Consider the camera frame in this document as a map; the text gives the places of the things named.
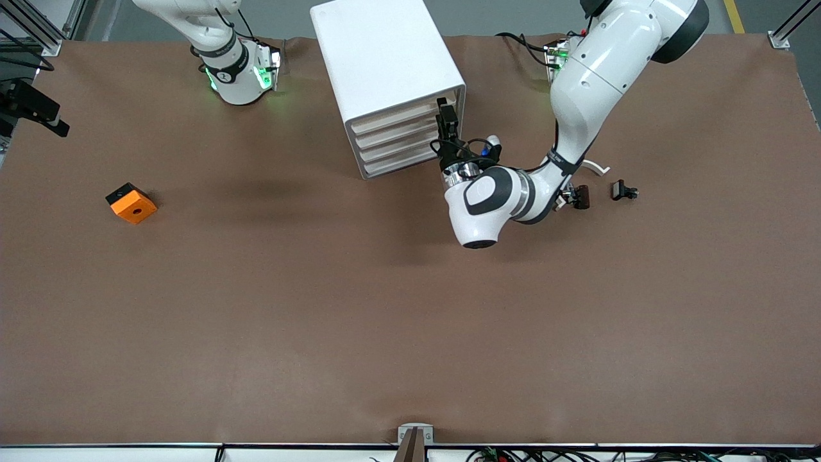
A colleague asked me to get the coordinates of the grey base connector box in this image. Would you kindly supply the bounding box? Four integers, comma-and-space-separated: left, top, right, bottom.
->
253, 41, 284, 92
545, 40, 573, 84

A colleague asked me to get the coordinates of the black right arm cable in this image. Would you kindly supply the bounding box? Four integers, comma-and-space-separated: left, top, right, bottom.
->
0, 28, 56, 73

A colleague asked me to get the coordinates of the white curved plastic arc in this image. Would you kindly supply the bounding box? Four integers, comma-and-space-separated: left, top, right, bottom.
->
554, 159, 611, 212

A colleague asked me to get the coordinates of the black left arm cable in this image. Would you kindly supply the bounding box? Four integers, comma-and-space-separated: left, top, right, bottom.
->
429, 136, 503, 173

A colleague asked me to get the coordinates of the white table edge rail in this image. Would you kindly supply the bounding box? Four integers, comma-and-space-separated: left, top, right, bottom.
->
0, 445, 821, 462

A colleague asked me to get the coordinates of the tangled cable bundle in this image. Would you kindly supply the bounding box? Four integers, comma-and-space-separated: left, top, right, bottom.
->
465, 447, 821, 462

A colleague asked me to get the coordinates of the brown table mat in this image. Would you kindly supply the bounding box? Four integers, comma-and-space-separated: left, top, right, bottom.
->
0, 33, 821, 447

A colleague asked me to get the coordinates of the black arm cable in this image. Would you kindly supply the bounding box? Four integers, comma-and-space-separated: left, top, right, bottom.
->
429, 136, 503, 173
0, 28, 56, 73

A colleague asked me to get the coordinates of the aluminium frame profile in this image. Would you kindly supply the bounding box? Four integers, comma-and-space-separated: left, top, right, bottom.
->
768, 0, 821, 50
0, 0, 88, 57

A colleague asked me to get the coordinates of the orange and black square block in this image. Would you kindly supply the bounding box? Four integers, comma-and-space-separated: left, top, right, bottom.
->
106, 183, 158, 225

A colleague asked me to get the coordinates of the grey metal bracket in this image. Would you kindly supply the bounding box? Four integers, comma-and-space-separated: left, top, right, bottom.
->
398, 423, 435, 445

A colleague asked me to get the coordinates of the black base cable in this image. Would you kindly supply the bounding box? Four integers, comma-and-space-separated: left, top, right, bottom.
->
496, 31, 554, 69

